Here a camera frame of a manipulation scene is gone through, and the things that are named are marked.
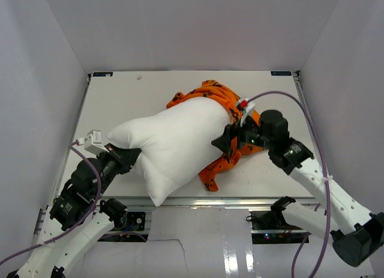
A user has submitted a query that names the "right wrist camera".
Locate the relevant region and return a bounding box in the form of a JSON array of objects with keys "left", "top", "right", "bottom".
[{"left": 236, "top": 98, "right": 255, "bottom": 126}]

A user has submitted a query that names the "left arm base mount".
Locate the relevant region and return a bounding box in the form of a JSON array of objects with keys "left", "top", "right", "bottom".
[{"left": 99, "top": 198, "right": 148, "bottom": 242}]

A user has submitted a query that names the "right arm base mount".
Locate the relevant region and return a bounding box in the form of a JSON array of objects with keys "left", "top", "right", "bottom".
[{"left": 245, "top": 196, "right": 301, "bottom": 240}]

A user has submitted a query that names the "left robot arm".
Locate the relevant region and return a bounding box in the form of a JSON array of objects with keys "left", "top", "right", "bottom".
[{"left": 8, "top": 144, "right": 141, "bottom": 277}]

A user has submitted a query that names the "white pillow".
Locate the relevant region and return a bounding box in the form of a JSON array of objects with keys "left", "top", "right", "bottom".
[{"left": 107, "top": 97, "right": 231, "bottom": 207}]

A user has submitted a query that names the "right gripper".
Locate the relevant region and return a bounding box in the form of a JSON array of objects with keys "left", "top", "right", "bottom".
[{"left": 212, "top": 110, "right": 274, "bottom": 154}]

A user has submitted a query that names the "left blue label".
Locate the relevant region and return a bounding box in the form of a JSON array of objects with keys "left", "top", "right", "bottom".
[{"left": 92, "top": 71, "right": 113, "bottom": 77}]

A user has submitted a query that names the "orange patterned pillowcase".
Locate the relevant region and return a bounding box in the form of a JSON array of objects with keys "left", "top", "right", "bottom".
[{"left": 166, "top": 80, "right": 263, "bottom": 192}]

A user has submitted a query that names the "blue label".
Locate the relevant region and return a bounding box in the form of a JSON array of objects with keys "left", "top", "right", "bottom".
[
  {"left": 92, "top": 71, "right": 113, "bottom": 77},
  {"left": 271, "top": 71, "right": 292, "bottom": 76}
]

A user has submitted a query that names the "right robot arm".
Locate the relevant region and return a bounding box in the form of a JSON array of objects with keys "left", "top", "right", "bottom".
[{"left": 211, "top": 110, "right": 383, "bottom": 267}]

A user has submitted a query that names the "right blue label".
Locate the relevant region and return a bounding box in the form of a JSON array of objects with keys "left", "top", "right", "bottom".
[{"left": 271, "top": 71, "right": 292, "bottom": 76}]

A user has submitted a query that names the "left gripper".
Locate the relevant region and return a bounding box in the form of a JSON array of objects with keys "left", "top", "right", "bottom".
[{"left": 93, "top": 141, "right": 142, "bottom": 198}]

